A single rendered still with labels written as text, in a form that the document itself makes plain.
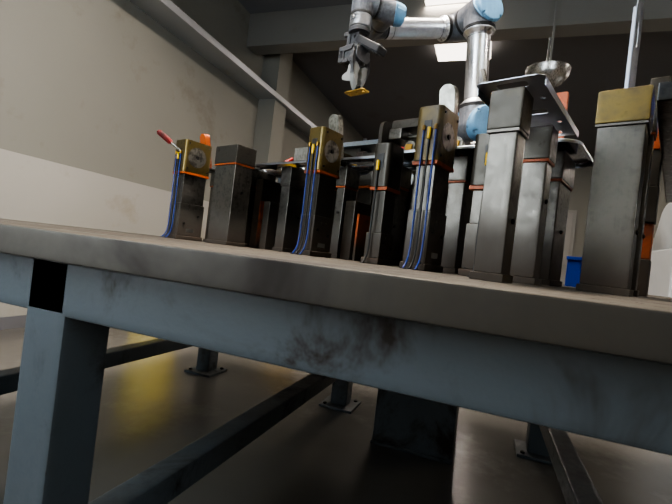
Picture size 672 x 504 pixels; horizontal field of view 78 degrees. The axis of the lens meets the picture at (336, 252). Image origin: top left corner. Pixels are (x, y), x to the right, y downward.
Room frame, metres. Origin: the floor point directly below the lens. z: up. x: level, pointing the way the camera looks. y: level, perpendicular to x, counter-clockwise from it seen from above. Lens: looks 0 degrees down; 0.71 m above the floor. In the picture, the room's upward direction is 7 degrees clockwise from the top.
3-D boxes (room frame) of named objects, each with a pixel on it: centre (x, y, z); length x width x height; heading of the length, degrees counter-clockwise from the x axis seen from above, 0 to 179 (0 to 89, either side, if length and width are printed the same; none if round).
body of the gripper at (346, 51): (1.41, 0.02, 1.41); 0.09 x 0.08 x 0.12; 48
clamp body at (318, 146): (1.14, 0.07, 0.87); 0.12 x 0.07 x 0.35; 141
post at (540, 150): (0.77, -0.35, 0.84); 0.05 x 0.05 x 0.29; 51
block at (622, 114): (0.75, -0.49, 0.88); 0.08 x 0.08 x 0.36; 51
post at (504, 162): (0.64, -0.24, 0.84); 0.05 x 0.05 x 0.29; 51
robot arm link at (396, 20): (1.46, -0.08, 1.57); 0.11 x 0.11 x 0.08; 21
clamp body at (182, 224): (1.54, 0.58, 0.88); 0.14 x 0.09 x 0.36; 141
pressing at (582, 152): (1.33, 0.02, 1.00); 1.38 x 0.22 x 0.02; 51
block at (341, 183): (1.33, -0.01, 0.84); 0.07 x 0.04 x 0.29; 141
